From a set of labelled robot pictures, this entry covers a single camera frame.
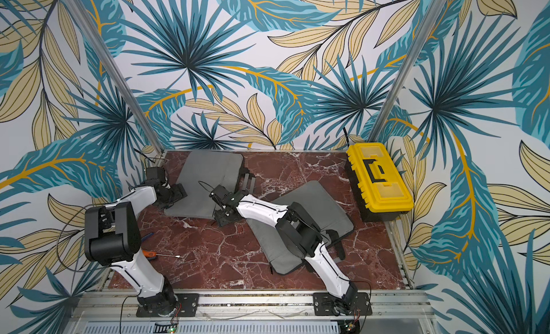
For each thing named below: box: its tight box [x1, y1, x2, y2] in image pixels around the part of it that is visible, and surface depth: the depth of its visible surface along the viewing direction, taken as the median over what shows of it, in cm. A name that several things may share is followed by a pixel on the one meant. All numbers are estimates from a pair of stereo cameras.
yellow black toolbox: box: [344, 141, 414, 223], surface depth 90 cm
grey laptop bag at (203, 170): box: [163, 150, 244, 219], surface depth 108 cm
